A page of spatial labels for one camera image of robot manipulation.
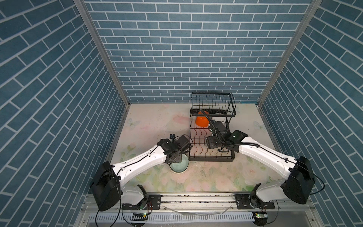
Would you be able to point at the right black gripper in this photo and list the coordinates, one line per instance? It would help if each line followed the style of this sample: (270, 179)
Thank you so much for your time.
(209, 142)

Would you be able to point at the orange square bowl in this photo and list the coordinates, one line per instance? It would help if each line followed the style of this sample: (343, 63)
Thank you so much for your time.
(201, 120)

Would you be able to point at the green ringed bowl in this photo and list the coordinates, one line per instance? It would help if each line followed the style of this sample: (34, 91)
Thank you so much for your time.
(182, 166)

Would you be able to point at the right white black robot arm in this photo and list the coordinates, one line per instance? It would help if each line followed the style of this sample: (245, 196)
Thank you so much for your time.
(297, 177)

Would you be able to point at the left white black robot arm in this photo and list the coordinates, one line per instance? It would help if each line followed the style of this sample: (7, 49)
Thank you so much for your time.
(108, 185)

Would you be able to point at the black wire dish rack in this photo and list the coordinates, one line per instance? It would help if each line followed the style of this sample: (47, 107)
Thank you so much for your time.
(210, 115)

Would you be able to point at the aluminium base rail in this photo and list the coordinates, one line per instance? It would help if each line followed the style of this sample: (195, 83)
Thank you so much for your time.
(288, 213)

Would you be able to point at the white slotted cable duct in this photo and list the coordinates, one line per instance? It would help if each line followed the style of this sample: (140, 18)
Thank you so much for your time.
(171, 217)

